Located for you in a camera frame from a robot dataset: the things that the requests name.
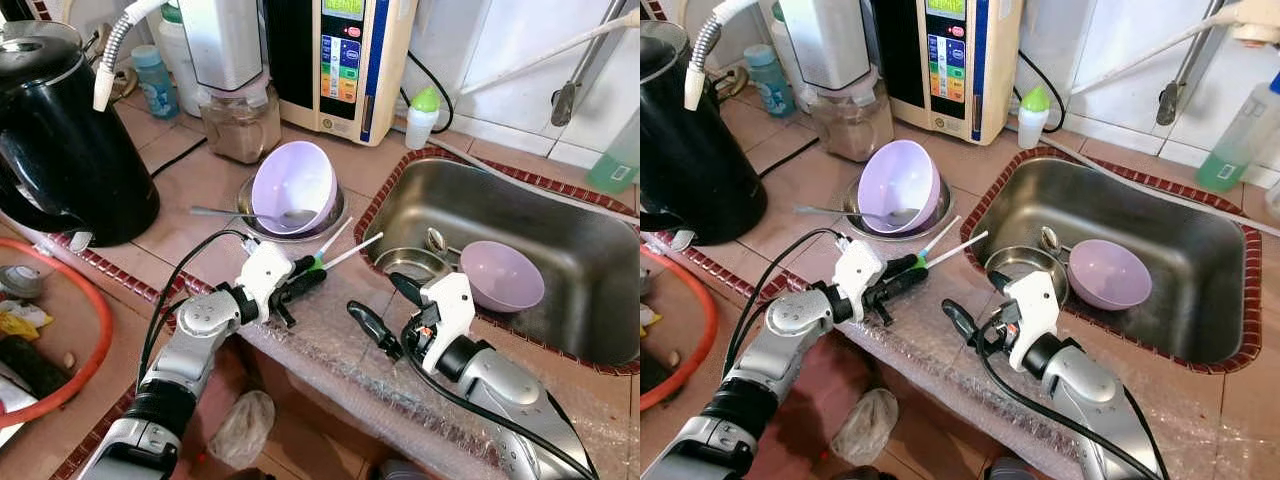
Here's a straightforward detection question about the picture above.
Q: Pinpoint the white stick with teal band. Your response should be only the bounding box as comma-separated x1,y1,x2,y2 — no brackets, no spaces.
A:
918,215,961,261
315,217,354,263

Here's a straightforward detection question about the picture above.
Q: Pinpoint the white stick with green grip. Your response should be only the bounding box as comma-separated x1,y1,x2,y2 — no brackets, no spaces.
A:
308,233,385,273
908,231,989,271

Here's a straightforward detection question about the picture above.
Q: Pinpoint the lilac plastic bowl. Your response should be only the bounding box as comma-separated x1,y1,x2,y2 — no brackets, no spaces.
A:
460,240,546,313
250,140,339,236
1067,238,1153,311
857,140,943,236

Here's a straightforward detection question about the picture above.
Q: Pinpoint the clear bubble wrap sheet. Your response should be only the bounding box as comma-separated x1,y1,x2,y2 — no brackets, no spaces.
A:
790,270,1231,480
165,255,641,480

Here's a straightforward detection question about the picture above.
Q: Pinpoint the round steel plate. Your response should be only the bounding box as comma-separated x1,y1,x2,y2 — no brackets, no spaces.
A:
843,175,951,243
237,175,348,244

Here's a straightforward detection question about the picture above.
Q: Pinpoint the crumpled clear plastic bag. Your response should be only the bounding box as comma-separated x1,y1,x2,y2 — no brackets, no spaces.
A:
207,390,276,469
830,388,899,466

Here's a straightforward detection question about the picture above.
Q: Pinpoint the stainless steel sink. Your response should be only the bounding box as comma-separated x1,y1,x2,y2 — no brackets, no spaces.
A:
362,158,641,366
968,158,1249,363

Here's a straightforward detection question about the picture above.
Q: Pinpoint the silver grinder with brown jar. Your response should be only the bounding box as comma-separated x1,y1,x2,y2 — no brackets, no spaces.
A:
178,0,283,166
778,0,894,163

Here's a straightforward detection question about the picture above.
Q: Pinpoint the small white bottle green cap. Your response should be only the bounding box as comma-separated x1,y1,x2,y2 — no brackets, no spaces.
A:
405,87,442,151
1018,86,1052,149

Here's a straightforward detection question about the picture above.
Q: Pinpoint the cream water ionizer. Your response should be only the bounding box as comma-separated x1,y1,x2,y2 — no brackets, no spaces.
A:
875,0,1023,146
262,0,416,148

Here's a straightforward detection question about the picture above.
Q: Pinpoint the teal plastic bottle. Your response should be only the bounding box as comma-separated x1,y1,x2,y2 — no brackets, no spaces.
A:
132,45,181,121
743,43,796,118

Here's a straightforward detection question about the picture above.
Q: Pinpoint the black electric kettle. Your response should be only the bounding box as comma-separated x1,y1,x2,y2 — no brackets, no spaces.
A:
0,20,161,248
640,20,739,246

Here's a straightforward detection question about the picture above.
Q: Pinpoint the clear soap bottle blue cap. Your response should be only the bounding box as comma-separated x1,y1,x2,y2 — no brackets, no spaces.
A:
587,110,641,196
1195,70,1280,194

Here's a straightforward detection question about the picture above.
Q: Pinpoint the metal faucet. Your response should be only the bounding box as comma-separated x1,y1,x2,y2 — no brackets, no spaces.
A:
1155,0,1231,126
550,0,626,128

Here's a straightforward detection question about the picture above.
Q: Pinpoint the dark cylinder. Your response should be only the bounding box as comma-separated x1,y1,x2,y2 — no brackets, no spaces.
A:
0,335,71,396

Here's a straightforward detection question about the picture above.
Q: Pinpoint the yellow rag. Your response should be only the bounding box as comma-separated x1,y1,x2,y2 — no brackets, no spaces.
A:
0,310,51,341

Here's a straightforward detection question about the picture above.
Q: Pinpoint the grey gas regulator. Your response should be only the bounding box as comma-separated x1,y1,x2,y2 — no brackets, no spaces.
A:
0,265,46,299

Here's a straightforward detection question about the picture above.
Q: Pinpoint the white water pipe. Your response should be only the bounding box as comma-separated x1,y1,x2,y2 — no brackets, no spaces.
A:
460,10,641,96
1070,12,1246,96

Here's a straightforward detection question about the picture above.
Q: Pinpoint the cream faucet filter head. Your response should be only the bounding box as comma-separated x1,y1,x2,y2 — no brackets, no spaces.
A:
1225,0,1280,46

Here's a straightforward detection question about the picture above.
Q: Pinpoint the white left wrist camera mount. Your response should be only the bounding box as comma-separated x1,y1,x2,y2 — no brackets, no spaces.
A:
832,238,889,321
235,240,296,323

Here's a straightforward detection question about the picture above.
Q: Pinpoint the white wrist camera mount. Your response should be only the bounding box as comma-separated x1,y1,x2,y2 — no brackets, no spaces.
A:
1003,270,1059,346
420,272,476,346
235,240,296,323
832,238,889,321

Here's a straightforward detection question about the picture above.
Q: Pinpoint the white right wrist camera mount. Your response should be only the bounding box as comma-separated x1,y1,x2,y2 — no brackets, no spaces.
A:
1003,270,1059,346
420,272,476,346

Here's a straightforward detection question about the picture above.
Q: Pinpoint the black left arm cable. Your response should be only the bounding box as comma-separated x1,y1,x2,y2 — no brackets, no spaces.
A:
722,228,851,381
135,228,263,391

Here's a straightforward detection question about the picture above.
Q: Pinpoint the thin grey hose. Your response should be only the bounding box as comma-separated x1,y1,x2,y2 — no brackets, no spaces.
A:
430,135,641,216
1040,135,1280,238

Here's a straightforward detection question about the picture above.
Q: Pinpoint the black kettle power cord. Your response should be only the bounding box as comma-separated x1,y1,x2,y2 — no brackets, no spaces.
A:
757,135,821,181
150,135,208,179

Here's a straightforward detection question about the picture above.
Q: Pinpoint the black ionizer power cord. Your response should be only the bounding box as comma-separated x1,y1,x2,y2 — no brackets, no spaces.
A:
1010,50,1064,134
400,50,456,136

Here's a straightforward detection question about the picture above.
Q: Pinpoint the white flexible spout hose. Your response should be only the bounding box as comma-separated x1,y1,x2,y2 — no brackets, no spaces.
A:
683,0,758,111
92,0,169,113

